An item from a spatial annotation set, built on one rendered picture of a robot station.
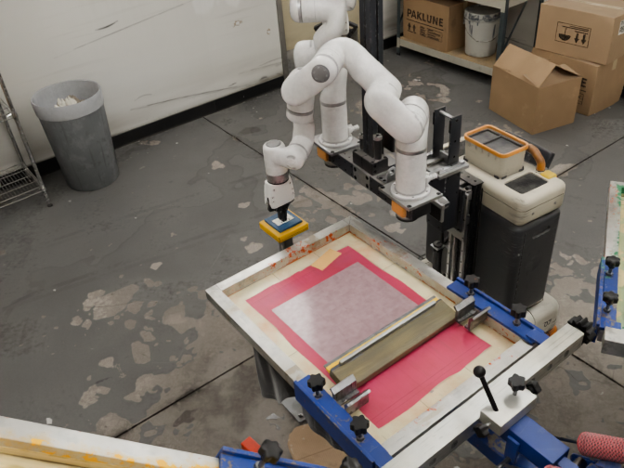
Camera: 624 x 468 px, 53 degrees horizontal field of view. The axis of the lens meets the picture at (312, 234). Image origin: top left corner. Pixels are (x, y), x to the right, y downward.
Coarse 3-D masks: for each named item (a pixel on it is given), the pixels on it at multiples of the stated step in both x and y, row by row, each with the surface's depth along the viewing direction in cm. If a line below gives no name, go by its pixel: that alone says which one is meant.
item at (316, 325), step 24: (288, 288) 193; (312, 288) 192; (264, 312) 185; (288, 312) 185; (312, 312) 184; (336, 312) 183; (288, 336) 177; (312, 336) 176; (336, 336) 175; (360, 336) 174; (312, 360) 169; (408, 360) 166; (384, 384) 160; (408, 384) 160; (432, 384) 159; (360, 408) 155; (384, 408) 154; (408, 408) 154
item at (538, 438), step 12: (528, 420) 138; (504, 432) 139; (516, 432) 136; (528, 432) 136; (540, 432) 136; (528, 444) 134; (540, 444) 133; (552, 444) 133; (564, 444) 133; (528, 456) 135; (540, 456) 132; (552, 456) 131; (564, 456) 132
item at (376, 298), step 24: (336, 264) 201; (360, 264) 200; (336, 288) 192; (360, 288) 191; (384, 288) 190; (408, 288) 189; (360, 312) 182; (384, 312) 182; (456, 336) 172; (432, 360) 166; (456, 360) 165
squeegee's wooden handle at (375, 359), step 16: (416, 320) 172; (432, 320) 172; (448, 320) 173; (400, 336) 168; (416, 336) 168; (432, 336) 171; (368, 352) 164; (384, 352) 164; (400, 352) 165; (336, 368) 160; (352, 368) 161; (368, 368) 161; (384, 368) 163
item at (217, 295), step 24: (312, 240) 206; (384, 240) 203; (264, 264) 198; (288, 264) 202; (408, 264) 194; (216, 288) 190; (240, 288) 194; (432, 288) 188; (240, 312) 181; (264, 336) 172; (504, 336) 170; (288, 360) 165; (504, 360) 159; (480, 384) 154; (432, 408) 149; (456, 408) 150; (408, 432) 144
